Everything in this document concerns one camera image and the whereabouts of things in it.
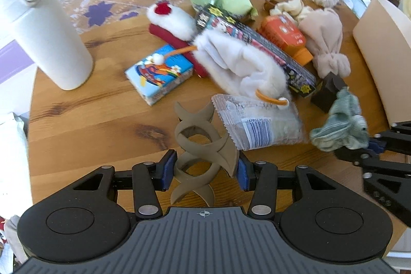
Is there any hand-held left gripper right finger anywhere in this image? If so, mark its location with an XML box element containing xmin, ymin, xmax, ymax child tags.
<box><xmin>236</xmin><ymin>154</ymin><xmax>338</xmax><ymax>220</ymax></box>

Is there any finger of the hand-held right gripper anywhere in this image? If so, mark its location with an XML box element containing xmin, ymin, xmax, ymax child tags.
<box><xmin>334</xmin><ymin>147</ymin><xmax>411</xmax><ymax>213</ymax></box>
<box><xmin>369</xmin><ymin>121</ymin><xmax>411</xmax><ymax>154</ymax></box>

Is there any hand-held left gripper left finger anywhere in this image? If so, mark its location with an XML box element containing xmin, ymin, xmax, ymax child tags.
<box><xmin>73</xmin><ymin>149</ymin><xmax>178</xmax><ymax>220</ymax></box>

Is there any tan hair claw clip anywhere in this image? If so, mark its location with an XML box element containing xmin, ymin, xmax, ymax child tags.
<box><xmin>170</xmin><ymin>101</ymin><xmax>240</xmax><ymax>208</ymax></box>

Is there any green striped sock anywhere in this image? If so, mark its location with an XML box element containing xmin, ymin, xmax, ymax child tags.
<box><xmin>309</xmin><ymin>86</ymin><xmax>370</xmax><ymax>153</ymax></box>

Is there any cream scrunchie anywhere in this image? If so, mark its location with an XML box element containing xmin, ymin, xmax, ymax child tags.
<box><xmin>269</xmin><ymin>0</ymin><xmax>310</xmax><ymax>25</ymax></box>

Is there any wooden desktop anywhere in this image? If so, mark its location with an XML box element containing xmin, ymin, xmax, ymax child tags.
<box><xmin>27</xmin><ymin>0</ymin><xmax>407</xmax><ymax>249</ymax></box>

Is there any clear plastic barcode packet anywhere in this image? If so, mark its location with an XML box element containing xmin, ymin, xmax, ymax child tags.
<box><xmin>211</xmin><ymin>93</ymin><xmax>305</xmax><ymax>152</ymax></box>

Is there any small black box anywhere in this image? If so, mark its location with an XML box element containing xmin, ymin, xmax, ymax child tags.
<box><xmin>310</xmin><ymin>73</ymin><xmax>349</xmax><ymax>114</ymax></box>

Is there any blue cartoon tissue pack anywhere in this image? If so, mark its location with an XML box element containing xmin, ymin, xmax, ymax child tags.
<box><xmin>125</xmin><ymin>44</ymin><xmax>195</xmax><ymax>107</ymax></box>

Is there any cardboard box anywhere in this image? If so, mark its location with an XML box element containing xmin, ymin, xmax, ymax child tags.
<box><xmin>352</xmin><ymin>0</ymin><xmax>411</xmax><ymax>130</ymax></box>

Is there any beige cloth scrunchie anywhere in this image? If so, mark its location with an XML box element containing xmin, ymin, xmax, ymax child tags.
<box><xmin>298</xmin><ymin>7</ymin><xmax>351</xmax><ymax>79</ymax></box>

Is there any orange bottle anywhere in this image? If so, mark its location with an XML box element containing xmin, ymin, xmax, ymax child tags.
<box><xmin>259</xmin><ymin>15</ymin><xmax>313</xmax><ymax>67</ymax></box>

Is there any red and white plush hat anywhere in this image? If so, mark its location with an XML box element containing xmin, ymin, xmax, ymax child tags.
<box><xmin>146</xmin><ymin>1</ymin><xmax>211</xmax><ymax>78</ymax></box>

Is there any black cartoon printed box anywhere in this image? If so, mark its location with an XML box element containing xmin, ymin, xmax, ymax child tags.
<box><xmin>194</xmin><ymin>4</ymin><xmax>317</xmax><ymax>99</ymax></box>

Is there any white insulated bottle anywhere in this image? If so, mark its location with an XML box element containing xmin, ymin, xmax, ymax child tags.
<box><xmin>0</xmin><ymin>0</ymin><xmax>94</xmax><ymax>91</ymax></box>

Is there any white fur pouch orange cord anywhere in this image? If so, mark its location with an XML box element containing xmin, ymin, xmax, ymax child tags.
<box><xmin>150</xmin><ymin>28</ymin><xmax>293</xmax><ymax>110</ymax></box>

